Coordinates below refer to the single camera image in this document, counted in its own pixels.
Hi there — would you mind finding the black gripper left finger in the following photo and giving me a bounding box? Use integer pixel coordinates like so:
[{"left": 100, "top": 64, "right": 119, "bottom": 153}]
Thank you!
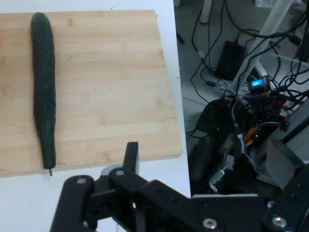
[{"left": 49, "top": 142, "right": 225, "bottom": 232}]

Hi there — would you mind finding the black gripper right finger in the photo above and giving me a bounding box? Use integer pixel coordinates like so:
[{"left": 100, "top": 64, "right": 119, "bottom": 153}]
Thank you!
[{"left": 263, "top": 164, "right": 309, "bottom": 232}]

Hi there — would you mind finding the grey metal box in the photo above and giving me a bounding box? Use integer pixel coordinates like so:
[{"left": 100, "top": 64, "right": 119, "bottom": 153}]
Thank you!
[{"left": 265, "top": 96, "right": 309, "bottom": 190}]

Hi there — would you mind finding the white plug connector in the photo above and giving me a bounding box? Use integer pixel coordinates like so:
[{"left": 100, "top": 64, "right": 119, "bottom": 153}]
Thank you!
[{"left": 208, "top": 169, "right": 227, "bottom": 193}]

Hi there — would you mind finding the light wooden cutting board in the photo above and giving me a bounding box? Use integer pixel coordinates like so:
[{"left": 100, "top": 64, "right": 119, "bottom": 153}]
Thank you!
[{"left": 0, "top": 9, "right": 183, "bottom": 178}]

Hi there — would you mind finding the blue digital display meter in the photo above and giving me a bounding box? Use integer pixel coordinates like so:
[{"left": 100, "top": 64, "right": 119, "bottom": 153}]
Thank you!
[{"left": 248, "top": 76, "right": 270, "bottom": 92}]

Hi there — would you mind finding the dark green cucumber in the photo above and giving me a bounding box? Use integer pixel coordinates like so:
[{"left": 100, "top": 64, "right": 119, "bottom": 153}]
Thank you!
[{"left": 30, "top": 12, "right": 57, "bottom": 177}]

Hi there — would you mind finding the black power adapter brick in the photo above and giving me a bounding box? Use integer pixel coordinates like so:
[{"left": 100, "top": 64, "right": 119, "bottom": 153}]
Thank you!
[{"left": 215, "top": 40, "right": 245, "bottom": 81}]

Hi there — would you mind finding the white slanted table leg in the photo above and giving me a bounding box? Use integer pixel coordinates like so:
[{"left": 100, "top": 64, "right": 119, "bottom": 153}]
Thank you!
[{"left": 230, "top": 0, "right": 294, "bottom": 91}]

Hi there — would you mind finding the orange wire bundle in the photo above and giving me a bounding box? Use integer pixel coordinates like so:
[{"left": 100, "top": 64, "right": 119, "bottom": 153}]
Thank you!
[{"left": 243, "top": 129, "right": 259, "bottom": 145}]

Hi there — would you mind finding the thick black cable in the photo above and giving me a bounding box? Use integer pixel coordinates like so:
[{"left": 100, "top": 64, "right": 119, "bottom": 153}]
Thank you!
[{"left": 223, "top": 0, "right": 309, "bottom": 39}]

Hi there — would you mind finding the thin black cable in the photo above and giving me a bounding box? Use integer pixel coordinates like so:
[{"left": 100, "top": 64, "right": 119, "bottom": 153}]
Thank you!
[{"left": 190, "top": 0, "right": 232, "bottom": 102}]

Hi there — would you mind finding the white round post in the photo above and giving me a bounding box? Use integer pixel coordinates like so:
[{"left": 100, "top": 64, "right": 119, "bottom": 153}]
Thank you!
[{"left": 199, "top": 0, "right": 213, "bottom": 24}]

